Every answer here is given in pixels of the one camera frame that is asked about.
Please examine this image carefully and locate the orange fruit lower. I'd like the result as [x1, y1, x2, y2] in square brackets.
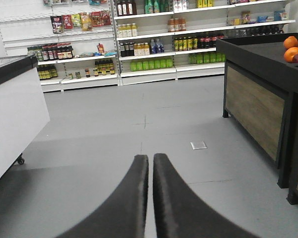
[284, 47, 298, 63]

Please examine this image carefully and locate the black wooden produce stand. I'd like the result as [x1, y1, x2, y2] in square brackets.
[217, 33, 298, 204]

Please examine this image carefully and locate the small steel floor plate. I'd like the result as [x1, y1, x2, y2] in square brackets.
[190, 141, 208, 150]

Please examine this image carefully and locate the orange fruit upper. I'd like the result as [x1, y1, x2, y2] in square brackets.
[283, 36, 298, 49]

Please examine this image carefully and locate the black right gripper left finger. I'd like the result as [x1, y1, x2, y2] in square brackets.
[58, 155, 149, 238]

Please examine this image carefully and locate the orange fruit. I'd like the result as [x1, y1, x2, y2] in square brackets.
[284, 47, 298, 63]
[283, 36, 298, 49]

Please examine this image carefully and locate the white store shelving unit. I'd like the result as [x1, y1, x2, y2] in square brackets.
[0, 0, 298, 92]

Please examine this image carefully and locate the far white chest freezer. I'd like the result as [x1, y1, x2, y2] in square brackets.
[0, 55, 50, 179]

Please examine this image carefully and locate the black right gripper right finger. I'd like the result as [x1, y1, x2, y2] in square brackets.
[153, 153, 256, 238]

